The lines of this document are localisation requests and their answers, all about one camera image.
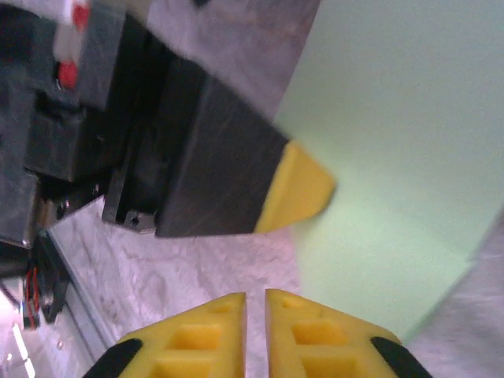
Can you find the small black controller board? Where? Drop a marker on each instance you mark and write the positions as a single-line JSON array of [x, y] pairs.
[[53, 291]]

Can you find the light green paper sheet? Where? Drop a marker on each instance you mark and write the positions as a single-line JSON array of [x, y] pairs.
[[393, 118]]

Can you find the red and white connector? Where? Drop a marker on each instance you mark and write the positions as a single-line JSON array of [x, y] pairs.
[[67, 75]]

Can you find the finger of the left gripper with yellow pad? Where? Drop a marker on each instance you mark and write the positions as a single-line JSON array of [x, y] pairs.
[[228, 169]]

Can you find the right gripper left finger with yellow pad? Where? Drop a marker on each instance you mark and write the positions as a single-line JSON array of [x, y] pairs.
[[197, 346]]

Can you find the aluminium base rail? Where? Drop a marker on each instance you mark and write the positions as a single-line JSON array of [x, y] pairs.
[[82, 315]]

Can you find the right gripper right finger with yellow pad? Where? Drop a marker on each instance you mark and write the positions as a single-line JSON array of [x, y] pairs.
[[315, 342]]

